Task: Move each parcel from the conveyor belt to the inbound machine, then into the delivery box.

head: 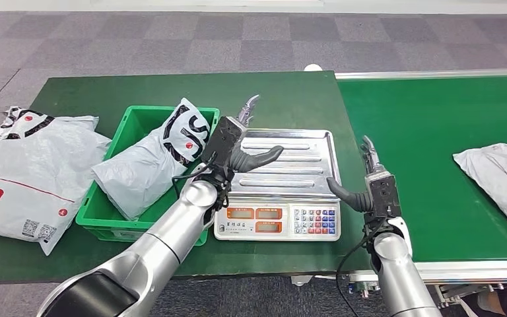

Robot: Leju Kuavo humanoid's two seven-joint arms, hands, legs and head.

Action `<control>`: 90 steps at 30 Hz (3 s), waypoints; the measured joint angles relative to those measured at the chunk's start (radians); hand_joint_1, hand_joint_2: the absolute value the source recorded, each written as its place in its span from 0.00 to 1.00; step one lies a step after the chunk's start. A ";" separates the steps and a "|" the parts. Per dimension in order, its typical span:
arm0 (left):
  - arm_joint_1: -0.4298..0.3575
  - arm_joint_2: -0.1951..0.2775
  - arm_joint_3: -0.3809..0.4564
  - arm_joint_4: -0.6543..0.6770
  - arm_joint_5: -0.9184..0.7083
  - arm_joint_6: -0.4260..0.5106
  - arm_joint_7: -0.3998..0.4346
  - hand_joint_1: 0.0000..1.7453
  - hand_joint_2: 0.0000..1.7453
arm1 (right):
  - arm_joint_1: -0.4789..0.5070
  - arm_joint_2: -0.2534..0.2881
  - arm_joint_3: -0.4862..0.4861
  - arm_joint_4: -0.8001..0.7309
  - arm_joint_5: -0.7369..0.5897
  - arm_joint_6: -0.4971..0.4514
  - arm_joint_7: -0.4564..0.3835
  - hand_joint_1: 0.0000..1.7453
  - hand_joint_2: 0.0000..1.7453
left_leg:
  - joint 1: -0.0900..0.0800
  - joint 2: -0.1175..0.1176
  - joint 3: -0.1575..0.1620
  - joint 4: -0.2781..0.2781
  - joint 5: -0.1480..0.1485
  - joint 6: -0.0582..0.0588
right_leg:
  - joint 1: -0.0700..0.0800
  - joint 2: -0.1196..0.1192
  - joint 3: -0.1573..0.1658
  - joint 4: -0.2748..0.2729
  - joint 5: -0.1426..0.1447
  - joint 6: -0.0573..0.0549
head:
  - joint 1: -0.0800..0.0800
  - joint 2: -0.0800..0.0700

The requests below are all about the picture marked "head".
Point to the white table foot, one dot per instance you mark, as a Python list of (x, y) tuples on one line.
[(301, 281)]

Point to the dark green table board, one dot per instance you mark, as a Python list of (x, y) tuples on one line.
[(105, 89)]

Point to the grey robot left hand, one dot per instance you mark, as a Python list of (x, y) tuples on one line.
[(253, 162)]

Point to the flat grey bag black print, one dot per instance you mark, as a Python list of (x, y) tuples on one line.
[(61, 124)]

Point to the green plastic crate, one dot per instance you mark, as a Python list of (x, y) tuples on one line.
[(100, 214)]

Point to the small grey parcel black print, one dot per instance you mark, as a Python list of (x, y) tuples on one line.
[(140, 170)]

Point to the electronic scale with steel tray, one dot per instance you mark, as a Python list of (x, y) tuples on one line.
[(288, 175)]

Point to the grey parcel small red print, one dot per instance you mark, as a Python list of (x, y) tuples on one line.
[(498, 175)]

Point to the large grey bag red print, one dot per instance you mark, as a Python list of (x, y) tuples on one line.
[(26, 175)]

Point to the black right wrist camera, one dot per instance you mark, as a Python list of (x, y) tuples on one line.
[(384, 194)]

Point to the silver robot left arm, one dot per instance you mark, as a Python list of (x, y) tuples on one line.
[(161, 245)]

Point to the white round knob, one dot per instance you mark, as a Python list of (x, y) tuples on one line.
[(312, 68)]

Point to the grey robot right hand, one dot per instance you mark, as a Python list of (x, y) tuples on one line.
[(354, 201)]

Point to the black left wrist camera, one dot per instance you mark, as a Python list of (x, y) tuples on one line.
[(220, 142)]

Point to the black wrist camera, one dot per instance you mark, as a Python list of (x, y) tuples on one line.
[(220, 142), (384, 194)]

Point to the green conveyor belt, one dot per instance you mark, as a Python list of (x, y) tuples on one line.
[(411, 113)]

